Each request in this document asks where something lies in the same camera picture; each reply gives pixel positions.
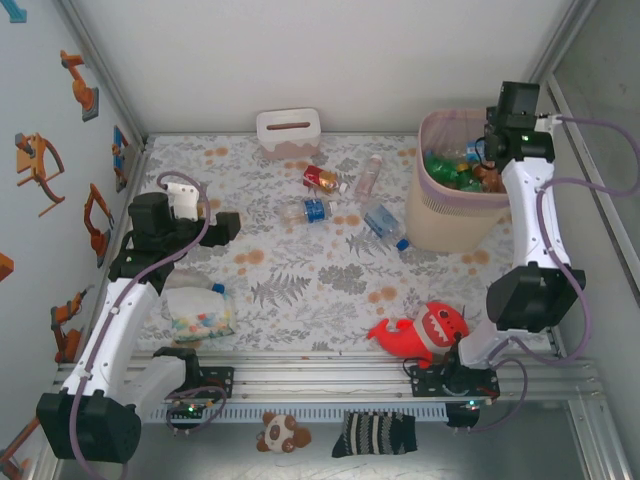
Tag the brown shiny label bottle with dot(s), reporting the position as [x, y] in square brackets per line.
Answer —
[487, 175]

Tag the green bottle orange cap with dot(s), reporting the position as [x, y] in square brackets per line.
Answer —
[467, 184]
[440, 169]

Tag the red gold label bottle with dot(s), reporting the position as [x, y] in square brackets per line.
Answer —
[320, 179]

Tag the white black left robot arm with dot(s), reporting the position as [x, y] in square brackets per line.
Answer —
[115, 325]

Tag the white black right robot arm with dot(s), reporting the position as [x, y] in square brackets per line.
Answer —
[537, 215]

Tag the pink plastic bin liner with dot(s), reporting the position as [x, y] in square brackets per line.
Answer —
[440, 132]

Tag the beige ribbed bin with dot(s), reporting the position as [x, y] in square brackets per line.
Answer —
[450, 225]

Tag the crumpled clear bottle blue cap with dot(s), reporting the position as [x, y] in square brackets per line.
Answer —
[192, 280]

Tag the white bag of colourful caps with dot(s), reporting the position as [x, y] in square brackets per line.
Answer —
[200, 315]

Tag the clear bottle dark blue label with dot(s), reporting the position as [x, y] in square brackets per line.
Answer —
[314, 210]

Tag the pink white tissue box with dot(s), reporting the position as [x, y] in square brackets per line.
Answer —
[289, 132]

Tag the floral tablecloth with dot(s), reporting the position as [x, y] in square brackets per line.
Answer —
[280, 315]

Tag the orange grey claw sticker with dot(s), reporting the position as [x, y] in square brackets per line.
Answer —
[30, 160]

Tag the blue capped clear bottle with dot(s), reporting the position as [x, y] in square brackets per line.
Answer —
[381, 221]

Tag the small circuit board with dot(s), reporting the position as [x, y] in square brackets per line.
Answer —
[471, 404]
[190, 410]

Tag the panda plush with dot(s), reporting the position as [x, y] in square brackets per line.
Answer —
[280, 432]

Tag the red shark plush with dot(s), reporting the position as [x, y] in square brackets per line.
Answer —
[415, 335]

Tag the black white striped sock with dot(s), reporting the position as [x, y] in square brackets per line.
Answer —
[375, 435]

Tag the aluminium frame post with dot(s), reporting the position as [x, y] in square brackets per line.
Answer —
[100, 65]
[557, 50]

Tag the blue orange wall sticker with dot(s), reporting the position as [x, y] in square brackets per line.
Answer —
[120, 150]

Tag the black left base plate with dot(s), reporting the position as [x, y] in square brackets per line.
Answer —
[220, 380]

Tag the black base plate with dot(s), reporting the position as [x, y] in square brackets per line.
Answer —
[425, 385]
[220, 380]

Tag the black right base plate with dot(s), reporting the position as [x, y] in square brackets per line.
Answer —
[425, 385]

